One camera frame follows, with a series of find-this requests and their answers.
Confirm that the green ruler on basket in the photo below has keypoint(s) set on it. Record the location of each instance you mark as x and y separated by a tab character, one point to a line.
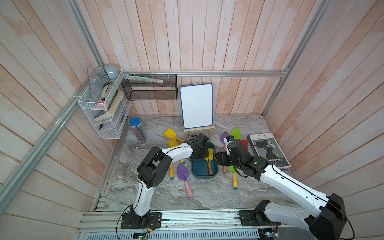
142	79

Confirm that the small wooden easel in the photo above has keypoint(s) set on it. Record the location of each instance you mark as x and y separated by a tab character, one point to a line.
199	129

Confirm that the yellow shovel wooden handle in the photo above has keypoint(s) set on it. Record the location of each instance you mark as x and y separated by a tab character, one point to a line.
209	158

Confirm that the red shovel wooden handle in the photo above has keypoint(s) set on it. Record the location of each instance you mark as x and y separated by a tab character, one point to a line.
245	143

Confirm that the black cover book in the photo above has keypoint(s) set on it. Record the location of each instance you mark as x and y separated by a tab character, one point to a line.
266	146

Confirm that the purple trowel pink handle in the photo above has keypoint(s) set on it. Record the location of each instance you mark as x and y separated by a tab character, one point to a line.
224	140

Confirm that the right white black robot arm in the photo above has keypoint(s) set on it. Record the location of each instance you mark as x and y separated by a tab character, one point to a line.
324	216

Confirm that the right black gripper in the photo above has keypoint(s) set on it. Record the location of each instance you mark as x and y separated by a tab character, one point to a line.
222	156

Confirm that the pink item in shelf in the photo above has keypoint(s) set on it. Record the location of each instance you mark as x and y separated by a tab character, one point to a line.
101	104

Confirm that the yellow shovel orange handle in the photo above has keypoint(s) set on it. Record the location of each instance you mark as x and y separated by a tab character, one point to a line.
174	143

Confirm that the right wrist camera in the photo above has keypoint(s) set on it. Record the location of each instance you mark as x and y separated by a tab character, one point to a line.
229	139

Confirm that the black mesh wall basket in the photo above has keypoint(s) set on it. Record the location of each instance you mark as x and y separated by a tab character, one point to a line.
144	91

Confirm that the yellow shovel blue tip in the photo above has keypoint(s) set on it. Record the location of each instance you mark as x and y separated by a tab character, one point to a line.
171	172

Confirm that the white board blue frame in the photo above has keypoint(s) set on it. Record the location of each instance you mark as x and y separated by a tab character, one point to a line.
197	105

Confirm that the yellow scoop orange handle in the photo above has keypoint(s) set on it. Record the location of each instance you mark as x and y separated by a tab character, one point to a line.
169	133

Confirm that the white wire shelf rack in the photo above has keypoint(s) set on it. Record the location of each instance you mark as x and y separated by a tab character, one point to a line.
101	88

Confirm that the green trowel yellow handle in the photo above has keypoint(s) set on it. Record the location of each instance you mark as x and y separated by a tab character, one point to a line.
235	179

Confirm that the purple shovel pink handle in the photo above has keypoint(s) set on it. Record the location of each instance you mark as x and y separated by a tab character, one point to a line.
183	175

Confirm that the blue lid pencil tube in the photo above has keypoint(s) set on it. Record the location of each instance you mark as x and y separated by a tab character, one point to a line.
136	125

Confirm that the grey round object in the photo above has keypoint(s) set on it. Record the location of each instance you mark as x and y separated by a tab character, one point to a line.
112	72

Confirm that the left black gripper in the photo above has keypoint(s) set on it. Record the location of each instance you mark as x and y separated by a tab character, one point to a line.
205	153

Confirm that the green trowel wooden handle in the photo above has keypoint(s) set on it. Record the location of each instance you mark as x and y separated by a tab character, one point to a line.
236	134

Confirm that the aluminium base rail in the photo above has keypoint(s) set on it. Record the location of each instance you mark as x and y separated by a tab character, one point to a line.
92	222

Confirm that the dark teal storage box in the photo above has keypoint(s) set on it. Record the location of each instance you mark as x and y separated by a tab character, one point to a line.
199	167

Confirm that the book in wire shelf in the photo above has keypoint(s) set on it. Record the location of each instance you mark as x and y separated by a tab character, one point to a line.
109	113

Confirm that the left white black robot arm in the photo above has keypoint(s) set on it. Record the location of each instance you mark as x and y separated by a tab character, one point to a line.
151	172

